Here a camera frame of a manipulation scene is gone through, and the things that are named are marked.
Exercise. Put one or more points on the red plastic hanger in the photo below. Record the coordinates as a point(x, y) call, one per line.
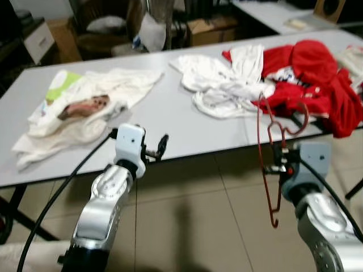
point(259, 141)

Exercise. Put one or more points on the red polo shirt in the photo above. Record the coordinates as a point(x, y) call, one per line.
point(309, 62)

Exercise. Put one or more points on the white folding table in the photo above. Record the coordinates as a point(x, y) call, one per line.
point(187, 136)

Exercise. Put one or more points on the cream t-shirt green patch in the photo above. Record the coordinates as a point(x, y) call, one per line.
point(113, 90)

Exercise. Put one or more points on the white crumpled shirt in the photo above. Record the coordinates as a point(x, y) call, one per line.
point(215, 85)

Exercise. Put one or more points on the white plastic bag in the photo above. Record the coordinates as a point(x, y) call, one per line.
point(152, 34)

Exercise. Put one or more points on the dark wicker chair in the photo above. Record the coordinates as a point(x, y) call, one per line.
point(108, 45)

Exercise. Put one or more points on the cream crumpled cloth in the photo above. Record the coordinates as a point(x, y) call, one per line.
point(353, 59)

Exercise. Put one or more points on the small cream pad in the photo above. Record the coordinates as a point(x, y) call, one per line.
point(298, 23)

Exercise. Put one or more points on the tall brown cardboard box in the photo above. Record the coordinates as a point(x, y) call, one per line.
point(63, 39)

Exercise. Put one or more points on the wooden black speaker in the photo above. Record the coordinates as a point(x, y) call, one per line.
point(329, 8)

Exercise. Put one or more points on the white grey carton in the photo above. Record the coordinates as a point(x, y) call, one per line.
point(39, 41)

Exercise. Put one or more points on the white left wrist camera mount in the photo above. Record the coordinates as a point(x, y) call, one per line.
point(129, 141)

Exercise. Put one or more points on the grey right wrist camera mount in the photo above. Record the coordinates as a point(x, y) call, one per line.
point(312, 161)

